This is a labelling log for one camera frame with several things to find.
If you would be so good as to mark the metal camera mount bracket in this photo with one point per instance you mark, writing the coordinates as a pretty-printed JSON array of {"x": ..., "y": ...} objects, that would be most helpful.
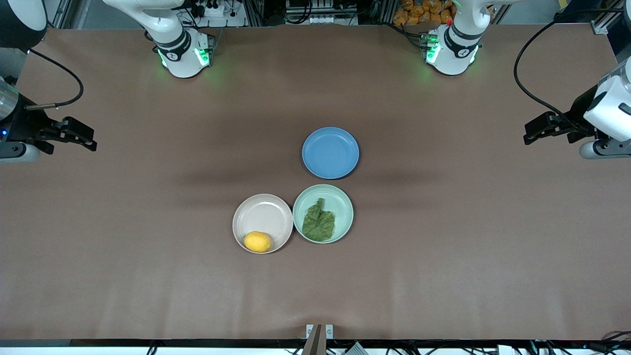
[{"x": 319, "y": 337}]

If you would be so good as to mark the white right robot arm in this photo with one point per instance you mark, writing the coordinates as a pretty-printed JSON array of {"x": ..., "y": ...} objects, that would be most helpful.
[{"x": 182, "y": 52}]

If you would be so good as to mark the beige plate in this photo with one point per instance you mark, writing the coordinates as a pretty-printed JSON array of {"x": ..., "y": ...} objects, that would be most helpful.
[{"x": 261, "y": 217}]

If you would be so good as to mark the yellow lemon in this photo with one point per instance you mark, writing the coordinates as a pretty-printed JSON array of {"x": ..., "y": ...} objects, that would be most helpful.
[{"x": 257, "y": 241}]

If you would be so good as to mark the aluminium frame profile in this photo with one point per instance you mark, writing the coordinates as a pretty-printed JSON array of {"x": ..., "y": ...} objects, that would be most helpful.
[
  {"x": 607, "y": 20},
  {"x": 61, "y": 14}
]

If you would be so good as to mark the grey panel beside table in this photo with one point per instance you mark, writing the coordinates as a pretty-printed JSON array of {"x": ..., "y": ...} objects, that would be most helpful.
[{"x": 10, "y": 64}]

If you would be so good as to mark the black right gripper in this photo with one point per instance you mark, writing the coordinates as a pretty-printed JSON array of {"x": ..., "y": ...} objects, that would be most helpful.
[{"x": 23, "y": 125}]

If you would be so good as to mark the bag of orange fruit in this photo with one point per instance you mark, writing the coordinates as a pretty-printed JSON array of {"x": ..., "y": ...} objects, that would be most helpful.
[{"x": 424, "y": 12}]

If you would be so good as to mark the white power strip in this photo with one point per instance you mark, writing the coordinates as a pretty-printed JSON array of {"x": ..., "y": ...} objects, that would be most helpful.
[{"x": 214, "y": 11}]

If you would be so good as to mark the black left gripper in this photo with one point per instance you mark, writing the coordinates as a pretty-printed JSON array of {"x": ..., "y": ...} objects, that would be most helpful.
[{"x": 579, "y": 115}]

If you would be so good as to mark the blue plate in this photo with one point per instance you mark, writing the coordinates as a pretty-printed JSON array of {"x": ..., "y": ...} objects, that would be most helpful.
[{"x": 330, "y": 153}]

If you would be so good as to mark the light green plate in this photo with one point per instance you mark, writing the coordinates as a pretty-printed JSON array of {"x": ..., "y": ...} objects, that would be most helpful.
[{"x": 340, "y": 202}]

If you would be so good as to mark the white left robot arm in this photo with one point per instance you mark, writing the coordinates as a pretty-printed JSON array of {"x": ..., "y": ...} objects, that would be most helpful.
[{"x": 456, "y": 49}]

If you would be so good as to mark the green lettuce leaf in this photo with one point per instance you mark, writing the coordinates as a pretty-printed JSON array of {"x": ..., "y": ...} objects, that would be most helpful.
[{"x": 319, "y": 224}]

